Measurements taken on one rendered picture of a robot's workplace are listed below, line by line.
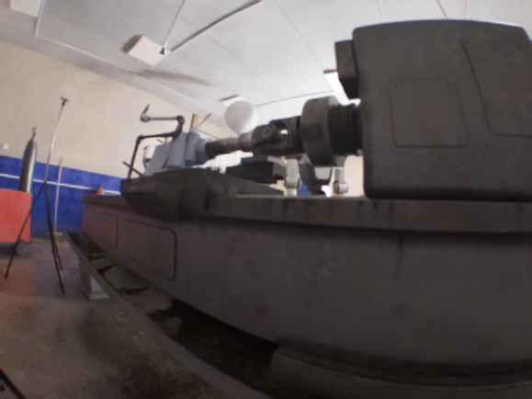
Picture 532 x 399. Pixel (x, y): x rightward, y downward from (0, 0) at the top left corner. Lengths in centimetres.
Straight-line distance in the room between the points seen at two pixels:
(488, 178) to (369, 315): 36
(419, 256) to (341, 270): 16
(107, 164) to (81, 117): 114
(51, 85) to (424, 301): 543
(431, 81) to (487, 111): 14
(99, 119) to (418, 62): 511
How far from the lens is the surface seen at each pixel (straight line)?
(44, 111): 507
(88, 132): 508
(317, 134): 69
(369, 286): 48
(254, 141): 88
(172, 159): 110
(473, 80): 60
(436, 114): 53
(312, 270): 50
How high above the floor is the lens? 78
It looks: 5 degrees up
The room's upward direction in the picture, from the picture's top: 4 degrees clockwise
